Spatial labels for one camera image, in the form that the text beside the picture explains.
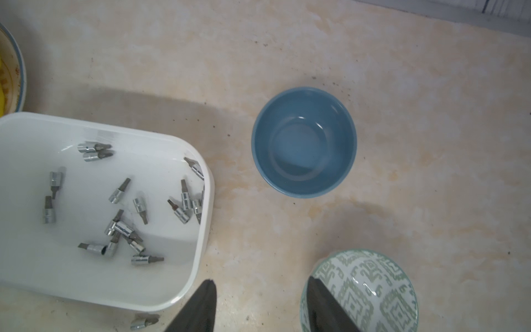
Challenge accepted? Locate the blue bowl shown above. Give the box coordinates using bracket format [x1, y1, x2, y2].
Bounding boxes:
[251, 87, 358, 199]

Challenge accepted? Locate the chrome bit pointing up-left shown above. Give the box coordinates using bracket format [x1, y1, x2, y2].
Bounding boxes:
[104, 231, 122, 257]

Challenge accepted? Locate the chrome bit row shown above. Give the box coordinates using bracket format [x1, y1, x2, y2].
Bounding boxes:
[43, 196, 56, 224]

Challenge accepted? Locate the chrome bit front lone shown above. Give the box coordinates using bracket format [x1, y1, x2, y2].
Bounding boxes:
[109, 178, 131, 204]

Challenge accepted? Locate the patterned round plate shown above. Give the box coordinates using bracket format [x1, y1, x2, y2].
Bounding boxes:
[1, 24, 28, 116]

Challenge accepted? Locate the chrome bit pair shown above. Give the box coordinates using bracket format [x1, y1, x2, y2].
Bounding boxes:
[130, 316, 159, 331]
[131, 255, 165, 266]

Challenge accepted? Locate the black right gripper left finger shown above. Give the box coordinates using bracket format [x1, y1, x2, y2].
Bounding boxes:
[165, 279, 217, 332]

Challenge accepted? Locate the large chrome hex bit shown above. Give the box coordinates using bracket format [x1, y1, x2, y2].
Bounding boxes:
[167, 199, 190, 224]

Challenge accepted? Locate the small chrome socket bit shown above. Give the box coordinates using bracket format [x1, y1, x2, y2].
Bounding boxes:
[181, 179, 192, 211]

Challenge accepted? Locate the white rectangular storage box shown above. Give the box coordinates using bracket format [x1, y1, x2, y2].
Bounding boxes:
[1, 112, 215, 312]

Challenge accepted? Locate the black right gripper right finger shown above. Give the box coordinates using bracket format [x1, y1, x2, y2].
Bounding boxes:
[306, 276, 360, 332]

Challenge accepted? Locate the chrome bit cluster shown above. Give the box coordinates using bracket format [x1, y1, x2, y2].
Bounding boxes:
[78, 243, 107, 255]
[105, 209, 124, 237]
[113, 221, 143, 242]

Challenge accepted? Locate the yellow banana bunch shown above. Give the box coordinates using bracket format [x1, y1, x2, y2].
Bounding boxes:
[0, 59, 6, 117]

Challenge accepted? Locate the patterned ceramic jar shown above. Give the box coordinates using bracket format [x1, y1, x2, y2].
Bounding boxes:
[311, 249, 419, 332]

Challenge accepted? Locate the chrome bit pointing down-right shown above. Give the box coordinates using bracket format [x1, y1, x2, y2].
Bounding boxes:
[183, 157, 205, 181]

